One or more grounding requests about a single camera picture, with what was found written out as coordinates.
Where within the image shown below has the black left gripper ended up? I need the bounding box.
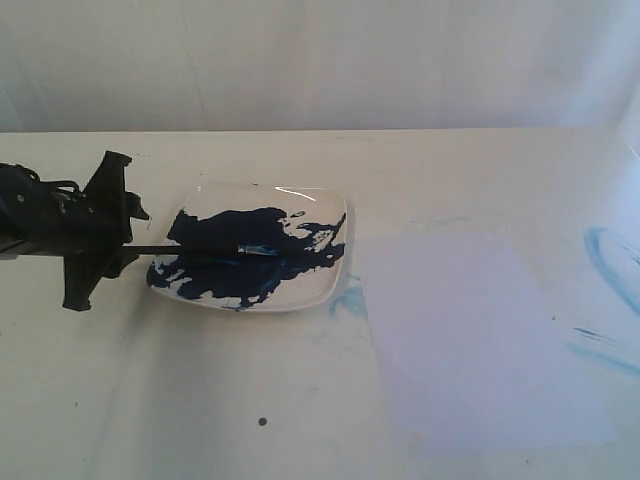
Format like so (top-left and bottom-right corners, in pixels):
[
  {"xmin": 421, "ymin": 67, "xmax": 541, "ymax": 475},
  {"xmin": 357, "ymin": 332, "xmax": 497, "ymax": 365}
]
[{"xmin": 1, "ymin": 150, "xmax": 150, "ymax": 311}]

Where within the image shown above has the black paintbrush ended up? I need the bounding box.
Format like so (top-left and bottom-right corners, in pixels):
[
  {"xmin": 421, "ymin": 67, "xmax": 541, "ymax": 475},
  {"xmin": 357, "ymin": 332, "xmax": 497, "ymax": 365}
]
[{"xmin": 119, "ymin": 244, "xmax": 280, "ymax": 257}]

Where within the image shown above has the white paper sheet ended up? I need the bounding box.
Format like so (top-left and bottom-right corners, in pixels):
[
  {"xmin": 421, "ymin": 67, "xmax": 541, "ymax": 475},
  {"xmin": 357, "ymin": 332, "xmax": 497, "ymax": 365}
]
[{"xmin": 357, "ymin": 232, "xmax": 616, "ymax": 458}]

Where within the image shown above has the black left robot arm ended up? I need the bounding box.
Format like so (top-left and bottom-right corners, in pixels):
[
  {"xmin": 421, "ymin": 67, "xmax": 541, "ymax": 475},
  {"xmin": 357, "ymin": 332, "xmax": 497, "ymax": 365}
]
[{"xmin": 1, "ymin": 151, "xmax": 149, "ymax": 312}]

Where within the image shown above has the white square plate blue paint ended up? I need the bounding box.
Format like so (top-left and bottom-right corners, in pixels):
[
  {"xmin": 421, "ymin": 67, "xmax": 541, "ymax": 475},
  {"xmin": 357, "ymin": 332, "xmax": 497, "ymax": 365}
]
[{"xmin": 146, "ymin": 182, "xmax": 355, "ymax": 313}]

